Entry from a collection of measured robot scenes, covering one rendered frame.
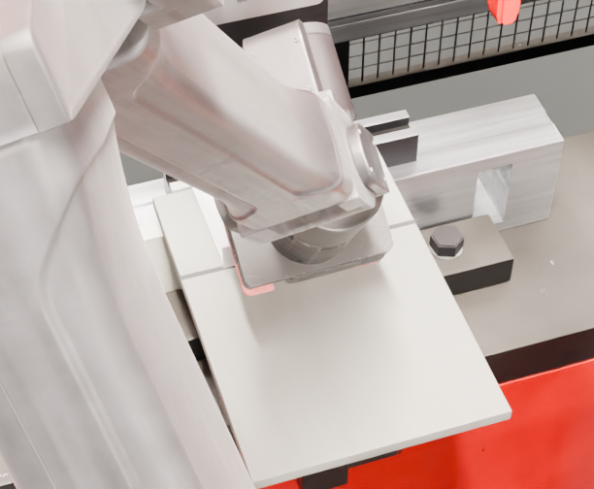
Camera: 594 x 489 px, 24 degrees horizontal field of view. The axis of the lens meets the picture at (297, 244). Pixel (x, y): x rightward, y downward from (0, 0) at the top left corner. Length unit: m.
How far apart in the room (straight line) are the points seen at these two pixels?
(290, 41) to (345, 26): 0.54
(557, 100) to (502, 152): 1.51
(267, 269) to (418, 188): 0.26
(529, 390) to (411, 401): 0.27
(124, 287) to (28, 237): 0.03
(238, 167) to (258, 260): 0.32
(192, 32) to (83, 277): 0.20
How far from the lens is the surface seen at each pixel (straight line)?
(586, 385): 1.23
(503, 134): 1.17
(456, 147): 1.15
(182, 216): 1.05
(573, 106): 2.65
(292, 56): 0.82
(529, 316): 1.17
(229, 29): 0.99
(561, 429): 1.28
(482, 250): 1.17
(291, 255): 0.90
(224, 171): 0.60
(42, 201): 0.33
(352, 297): 1.00
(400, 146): 1.12
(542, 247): 1.22
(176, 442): 0.36
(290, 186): 0.67
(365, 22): 1.36
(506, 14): 0.97
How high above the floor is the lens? 1.77
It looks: 49 degrees down
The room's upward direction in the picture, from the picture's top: straight up
